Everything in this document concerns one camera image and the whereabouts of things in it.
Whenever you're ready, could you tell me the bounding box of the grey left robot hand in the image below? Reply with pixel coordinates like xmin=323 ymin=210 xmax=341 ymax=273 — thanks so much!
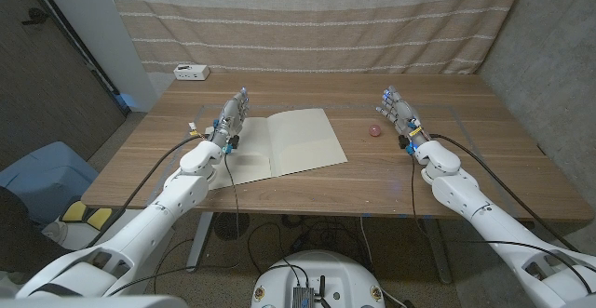
xmin=208 ymin=88 xmax=251 ymax=148

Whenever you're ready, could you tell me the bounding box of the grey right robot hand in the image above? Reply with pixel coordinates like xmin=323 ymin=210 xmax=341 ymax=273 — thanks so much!
xmin=374 ymin=85 xmax=430 ymax=148

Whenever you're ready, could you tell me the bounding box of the cream paper file folder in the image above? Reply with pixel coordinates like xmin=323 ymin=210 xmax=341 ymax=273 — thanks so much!
xmin=204 ymin=108 xmax=349 ymax=191

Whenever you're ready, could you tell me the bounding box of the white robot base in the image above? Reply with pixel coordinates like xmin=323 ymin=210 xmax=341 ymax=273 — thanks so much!
xmin=251 ymin=249 xmax=386 ymax=308

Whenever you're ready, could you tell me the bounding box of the white power strip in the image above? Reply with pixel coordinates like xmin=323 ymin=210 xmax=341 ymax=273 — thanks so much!
xmin=173 ymin=64 xmax=210 ymax=82

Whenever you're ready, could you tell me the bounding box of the black round floor fan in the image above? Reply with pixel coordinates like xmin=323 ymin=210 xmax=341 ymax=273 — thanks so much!
xmin=212 ymin=212 xmax=251 ymax=242

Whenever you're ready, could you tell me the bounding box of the beige striped curtain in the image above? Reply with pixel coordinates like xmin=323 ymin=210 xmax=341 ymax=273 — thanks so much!
xmin=101 ymin=0 xmax=532 ymax=75

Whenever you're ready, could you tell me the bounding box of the white table leg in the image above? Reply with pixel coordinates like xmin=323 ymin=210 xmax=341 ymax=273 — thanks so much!
xmin=185 ymin=212 xmax=214 ymax=273

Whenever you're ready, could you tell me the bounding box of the grey table leg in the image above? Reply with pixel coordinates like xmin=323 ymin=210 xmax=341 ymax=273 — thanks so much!
xmin=421 ymin=218 xmax=454 ymax=285

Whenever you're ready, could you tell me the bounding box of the yellow and black floor item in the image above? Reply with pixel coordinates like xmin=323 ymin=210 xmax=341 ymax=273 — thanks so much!
xmin=60 ymin=200 xmax=113 ymax=233

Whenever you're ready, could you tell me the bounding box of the silver box on base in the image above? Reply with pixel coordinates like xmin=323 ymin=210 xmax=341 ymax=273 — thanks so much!
xmin=291 ymin=286 xmax=317 ymax=308

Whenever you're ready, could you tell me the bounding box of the blue plastic bin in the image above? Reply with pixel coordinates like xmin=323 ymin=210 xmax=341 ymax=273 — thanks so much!
xmin=0 ymin=141 xmax=99 ymax=228

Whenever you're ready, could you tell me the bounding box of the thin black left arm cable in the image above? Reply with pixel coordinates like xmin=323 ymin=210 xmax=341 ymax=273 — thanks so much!
xmin=105 ymin=152 xmax=242 ymax=298

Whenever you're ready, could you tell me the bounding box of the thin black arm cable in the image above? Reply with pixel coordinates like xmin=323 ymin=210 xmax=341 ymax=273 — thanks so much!
xmin=105 ymin=152 xmax=242 ymax=298
xmin=409 ymin=153 xmax=596 ymax=295

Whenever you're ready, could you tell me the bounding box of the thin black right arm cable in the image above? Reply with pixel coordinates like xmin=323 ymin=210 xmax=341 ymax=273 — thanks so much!
xmin=409 ymin=153 xmax=596 ymax=295

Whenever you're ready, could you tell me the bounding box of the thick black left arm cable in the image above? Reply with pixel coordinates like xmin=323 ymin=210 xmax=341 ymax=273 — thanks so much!
xmin=86 ymin=133 xmax=209 ymax=249

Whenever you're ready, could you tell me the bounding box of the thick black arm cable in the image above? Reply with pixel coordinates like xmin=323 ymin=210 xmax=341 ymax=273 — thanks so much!
xmin=428 ymin=132 xmax=581 ymax=254
xmin=86 ymin=133 xmax=209 ymax=249

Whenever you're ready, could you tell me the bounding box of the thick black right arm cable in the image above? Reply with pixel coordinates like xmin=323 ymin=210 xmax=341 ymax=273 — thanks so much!
xmin=428 ymin=132 xmax=581 ymax=254

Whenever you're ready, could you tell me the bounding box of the black floor cable bundle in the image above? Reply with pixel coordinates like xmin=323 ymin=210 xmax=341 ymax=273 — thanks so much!
xmin=246 ymin=214 xmax=373 ymax=275

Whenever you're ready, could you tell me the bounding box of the black door handle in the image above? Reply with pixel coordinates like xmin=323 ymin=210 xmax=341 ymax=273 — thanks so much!
xmin=21 ymin=7 xmax=49 ymax=26

